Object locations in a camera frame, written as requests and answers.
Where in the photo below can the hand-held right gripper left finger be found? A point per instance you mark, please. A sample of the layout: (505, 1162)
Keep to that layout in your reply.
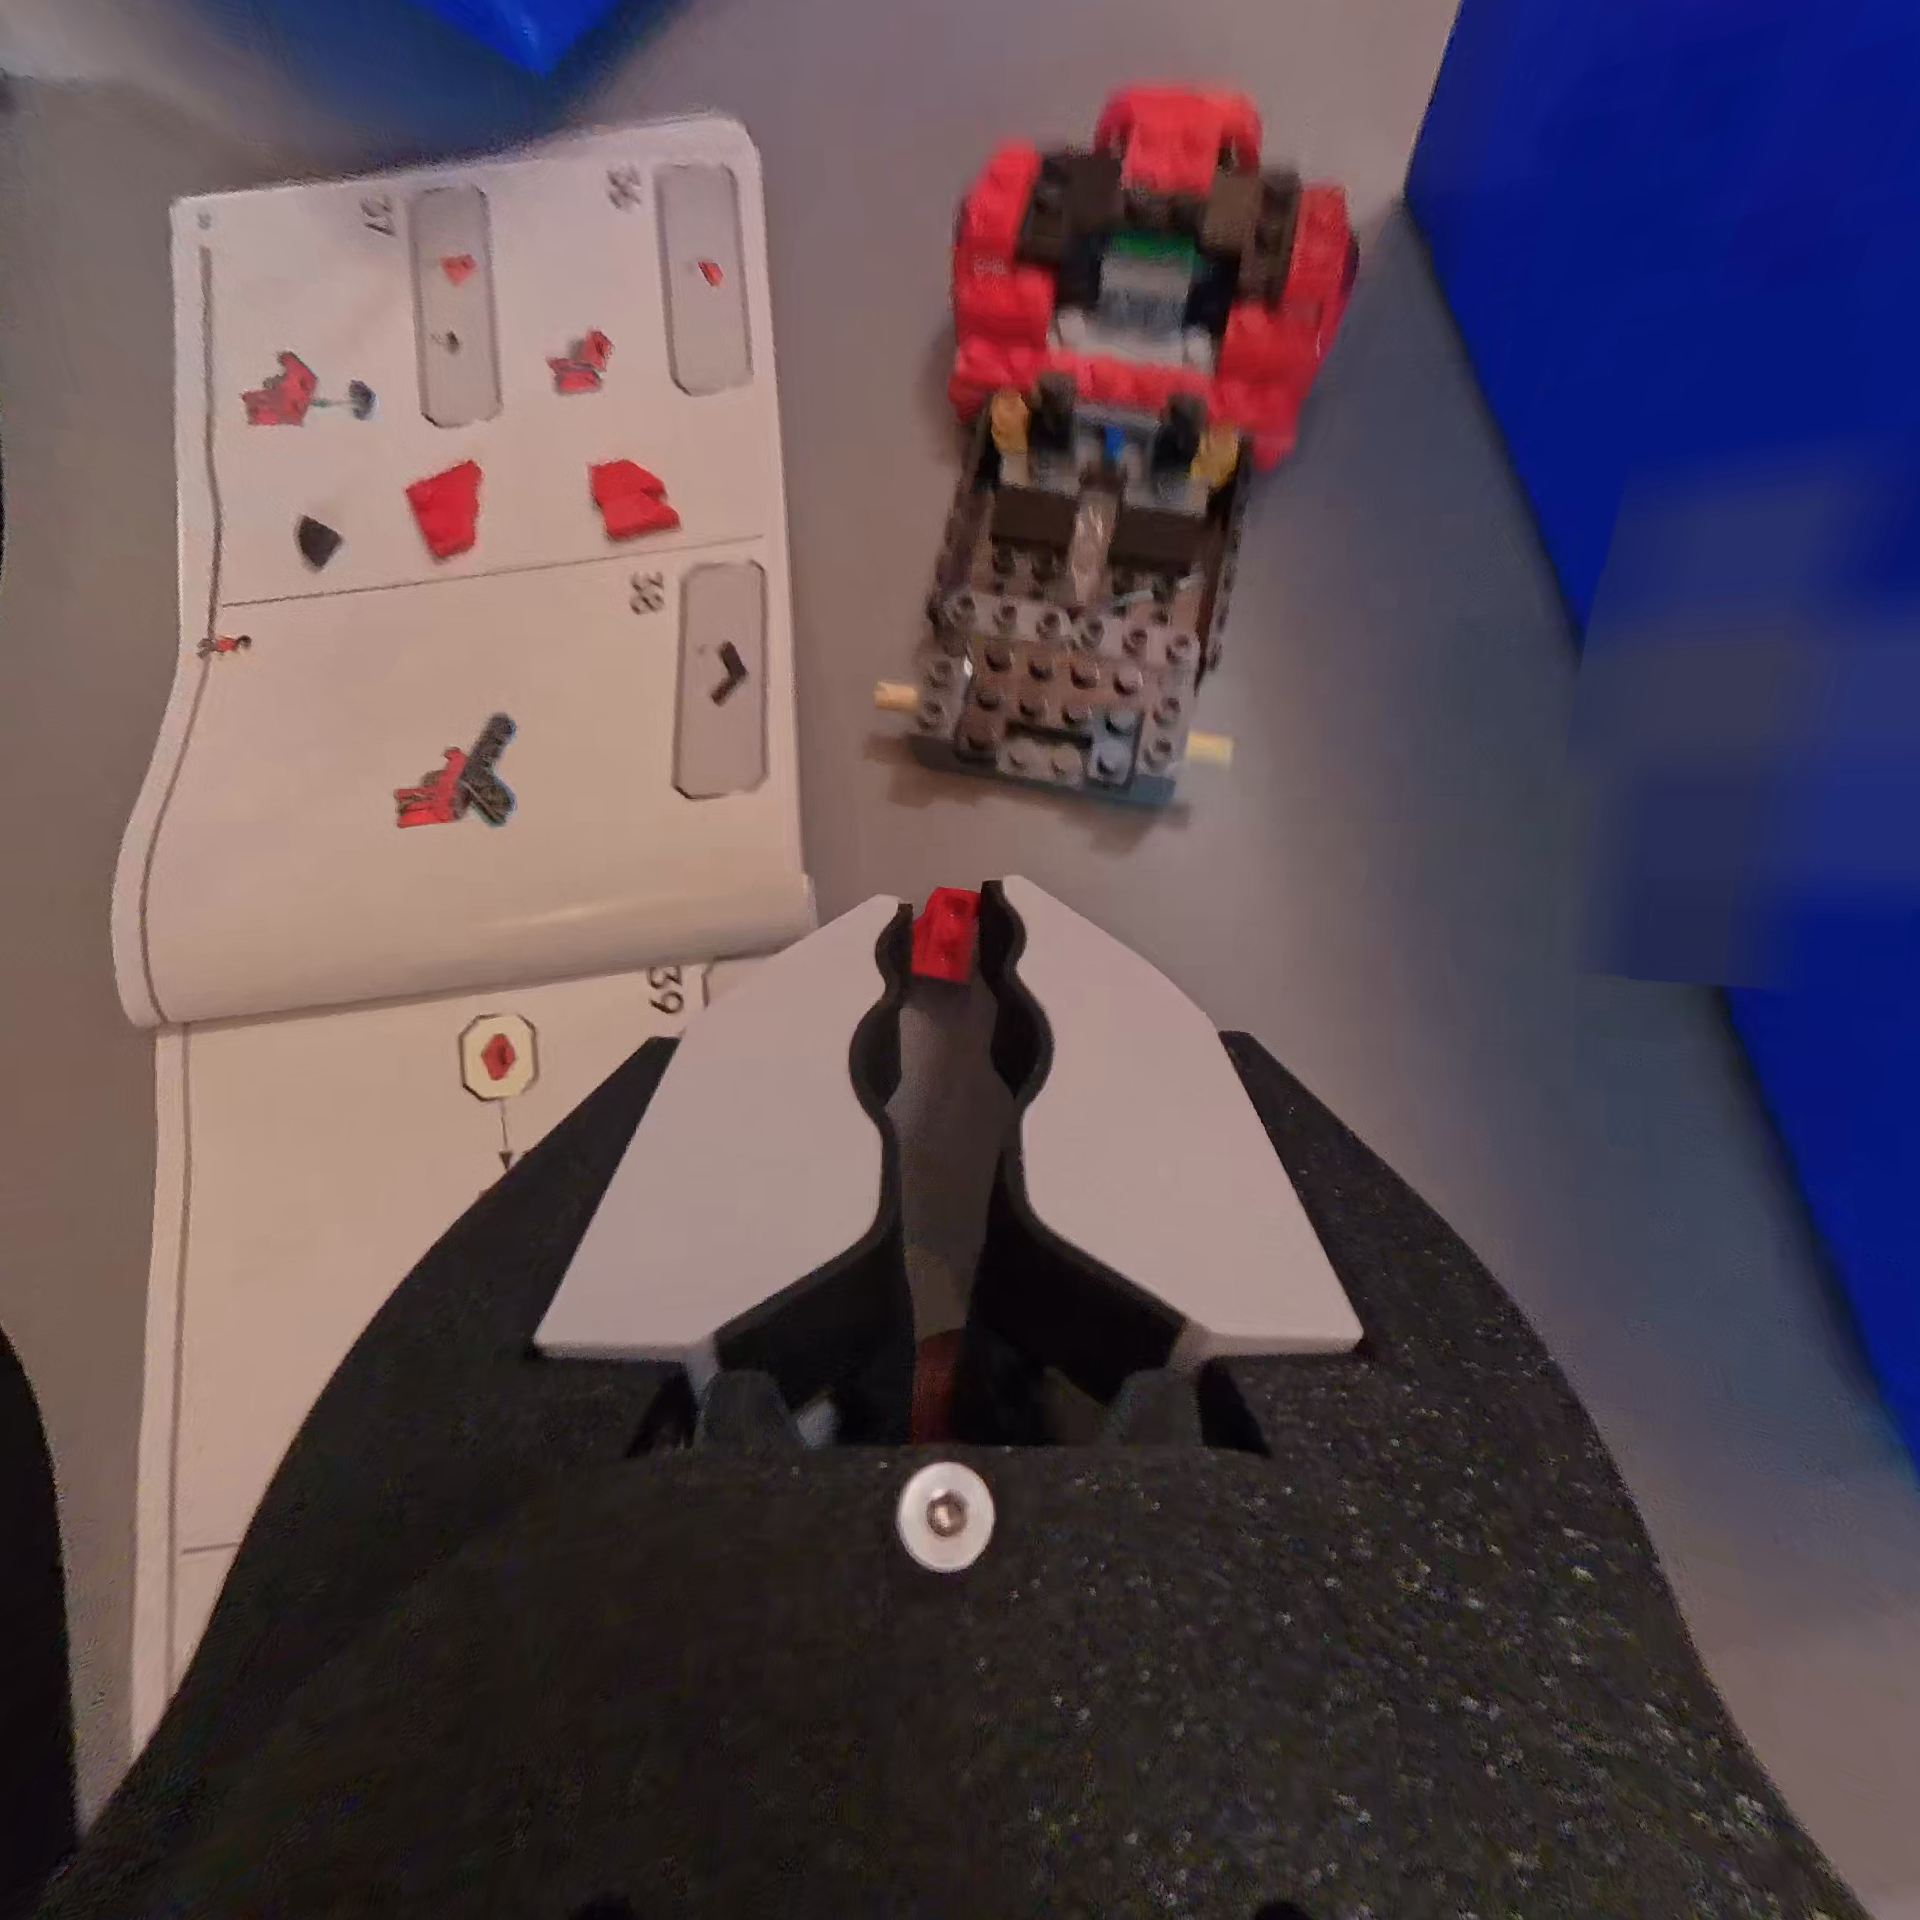
(721, 1185)

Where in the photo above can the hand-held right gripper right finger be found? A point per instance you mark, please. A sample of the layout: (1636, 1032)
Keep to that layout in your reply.
(1184, 1185)

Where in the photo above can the small red lego brick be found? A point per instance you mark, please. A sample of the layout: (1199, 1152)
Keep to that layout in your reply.
(944, 932)

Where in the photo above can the white lego instruction booklet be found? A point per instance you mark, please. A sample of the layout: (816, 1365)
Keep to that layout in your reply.
(329, 705)

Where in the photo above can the red lego wedge plate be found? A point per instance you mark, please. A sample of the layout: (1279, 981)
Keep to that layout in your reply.
(447, 511)

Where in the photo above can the small black lego piece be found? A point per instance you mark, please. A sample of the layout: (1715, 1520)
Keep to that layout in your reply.
(320, 543)

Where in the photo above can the blue plastic bin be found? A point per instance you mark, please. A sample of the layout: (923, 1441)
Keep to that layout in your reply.
(1650, 301)
(539, 30)

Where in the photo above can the red and black lego car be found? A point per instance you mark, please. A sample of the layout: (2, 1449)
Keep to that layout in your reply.
(1019, 301)

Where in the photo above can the person's right hand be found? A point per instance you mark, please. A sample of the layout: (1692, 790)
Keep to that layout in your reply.
(938, 1389)

